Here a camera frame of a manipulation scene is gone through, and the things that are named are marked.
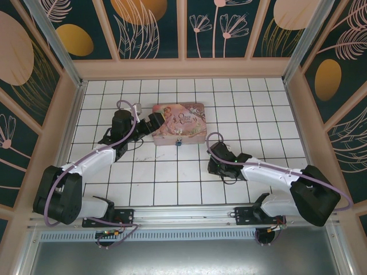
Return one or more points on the aluminium corner post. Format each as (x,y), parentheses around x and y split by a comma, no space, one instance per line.
(57,46)
(301,40)

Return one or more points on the yellow power connector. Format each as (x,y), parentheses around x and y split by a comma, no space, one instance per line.
(272,229)

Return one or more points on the aluminium mounting rail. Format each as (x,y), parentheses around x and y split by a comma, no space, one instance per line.
(183,215)

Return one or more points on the pink printed tin box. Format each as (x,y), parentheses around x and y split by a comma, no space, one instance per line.
(183,126)

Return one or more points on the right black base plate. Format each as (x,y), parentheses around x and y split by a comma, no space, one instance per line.
(243,215)

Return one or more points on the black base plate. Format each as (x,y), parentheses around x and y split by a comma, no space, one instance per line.
(126,215)
(243,215)

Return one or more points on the aluminium side rail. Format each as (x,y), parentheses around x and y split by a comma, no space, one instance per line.
(297,120)
(73,120)

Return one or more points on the small green circuit board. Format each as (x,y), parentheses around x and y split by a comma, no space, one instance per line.
(107,233)

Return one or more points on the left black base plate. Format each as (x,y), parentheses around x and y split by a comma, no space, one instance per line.
(126,215)

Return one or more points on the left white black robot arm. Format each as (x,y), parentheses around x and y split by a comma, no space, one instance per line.
(94,160)

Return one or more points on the grey sheet metal panel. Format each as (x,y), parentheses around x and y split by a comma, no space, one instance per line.
(183,257)

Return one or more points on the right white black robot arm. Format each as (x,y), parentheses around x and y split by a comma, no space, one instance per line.
(266,172)

